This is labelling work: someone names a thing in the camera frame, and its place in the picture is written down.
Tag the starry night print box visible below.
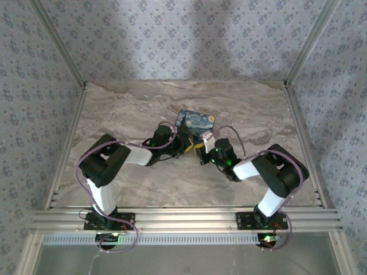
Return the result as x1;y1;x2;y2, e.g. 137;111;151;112
174;109;216;138

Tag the right controller board green light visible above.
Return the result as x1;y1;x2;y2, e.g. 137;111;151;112
257;233;281;249

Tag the controller board green light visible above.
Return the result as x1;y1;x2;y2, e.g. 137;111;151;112
257;233;281;249
95;232;122;249

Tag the left controller board green light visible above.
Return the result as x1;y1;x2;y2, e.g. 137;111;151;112
95;232;122;249

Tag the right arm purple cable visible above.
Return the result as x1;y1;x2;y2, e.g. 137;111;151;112
213;125;305;211

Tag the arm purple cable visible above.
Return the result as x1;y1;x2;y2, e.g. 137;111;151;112
75;121;178;227
213;125;305;211

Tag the aluminium mounting rail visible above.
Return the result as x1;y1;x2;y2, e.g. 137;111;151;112
30;205;343;233

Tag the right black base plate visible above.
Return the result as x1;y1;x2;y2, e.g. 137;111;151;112
235;211;288;231

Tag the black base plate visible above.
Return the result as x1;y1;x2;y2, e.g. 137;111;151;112
84;211;136;231
235;211;288;231

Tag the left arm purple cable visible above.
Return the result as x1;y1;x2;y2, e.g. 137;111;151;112
75;121;178;227

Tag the aluminium table side rail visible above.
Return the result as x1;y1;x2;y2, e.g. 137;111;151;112
283;81;336;210
44;84;88;210

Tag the slotted grey cable duct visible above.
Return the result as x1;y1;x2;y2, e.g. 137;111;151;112
42;233;266;246

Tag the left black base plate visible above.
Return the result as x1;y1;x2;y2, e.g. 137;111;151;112
84;211;136;231

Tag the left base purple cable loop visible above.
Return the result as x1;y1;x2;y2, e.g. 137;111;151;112
79;209;139;253

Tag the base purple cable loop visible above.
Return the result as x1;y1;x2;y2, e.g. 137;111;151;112
261;213;294;252
79;209;139;253

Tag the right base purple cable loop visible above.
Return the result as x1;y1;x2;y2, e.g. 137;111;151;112
261;213;294;252

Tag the aluminium corner post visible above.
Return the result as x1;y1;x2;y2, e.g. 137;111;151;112
285;0;342;87
28;0;88;88

